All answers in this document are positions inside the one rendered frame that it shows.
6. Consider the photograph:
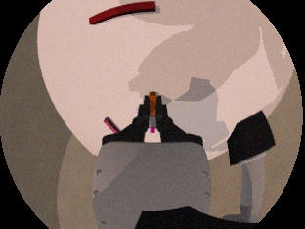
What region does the red rod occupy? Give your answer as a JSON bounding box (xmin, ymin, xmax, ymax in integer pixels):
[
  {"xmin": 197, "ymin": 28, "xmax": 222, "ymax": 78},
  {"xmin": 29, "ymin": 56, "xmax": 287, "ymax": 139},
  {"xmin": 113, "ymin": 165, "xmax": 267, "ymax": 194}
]
[{"xmin": 89, "ymin": 1, "xmax": 155, "ymax": 25}]

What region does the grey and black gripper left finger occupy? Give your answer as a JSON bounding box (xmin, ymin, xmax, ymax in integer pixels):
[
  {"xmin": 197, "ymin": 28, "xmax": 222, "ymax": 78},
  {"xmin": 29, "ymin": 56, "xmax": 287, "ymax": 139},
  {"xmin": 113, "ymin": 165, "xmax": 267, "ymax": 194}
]
[{"xmin": 102, "ymin": 96, "xmax": 150, "ymax": 146}]

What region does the pink rod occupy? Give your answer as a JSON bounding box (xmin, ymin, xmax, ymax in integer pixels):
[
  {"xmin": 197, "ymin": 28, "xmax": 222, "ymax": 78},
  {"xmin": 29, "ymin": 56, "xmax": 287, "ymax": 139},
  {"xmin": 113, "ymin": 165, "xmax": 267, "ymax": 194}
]
[{"xmin": 104, "ymin": 117, "xmax": 120, "ymax": 133}]

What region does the orange rod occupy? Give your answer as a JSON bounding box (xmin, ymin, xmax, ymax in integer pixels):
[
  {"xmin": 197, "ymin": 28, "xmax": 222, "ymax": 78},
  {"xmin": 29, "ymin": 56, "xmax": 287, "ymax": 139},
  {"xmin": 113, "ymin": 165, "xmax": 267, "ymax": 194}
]
[{"xmin": 149, "ymin": 92, "xmax": 156, "ymax": 116}]

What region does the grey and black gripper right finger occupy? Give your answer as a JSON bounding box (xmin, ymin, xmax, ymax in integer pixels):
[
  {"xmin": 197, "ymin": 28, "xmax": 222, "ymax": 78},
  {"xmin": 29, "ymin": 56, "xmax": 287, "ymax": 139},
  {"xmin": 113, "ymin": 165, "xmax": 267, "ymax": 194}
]
[{"xmin": 156, "ymin": 96, "xmax": 203, "ymax": 146}]

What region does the grey rod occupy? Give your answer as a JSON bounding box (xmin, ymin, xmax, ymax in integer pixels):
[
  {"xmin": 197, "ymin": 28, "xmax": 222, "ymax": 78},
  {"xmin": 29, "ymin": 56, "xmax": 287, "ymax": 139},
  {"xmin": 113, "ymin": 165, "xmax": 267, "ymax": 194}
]
[{"xmin": 150, "ymin": 116, "xmax": 155, "ymax": 127}]

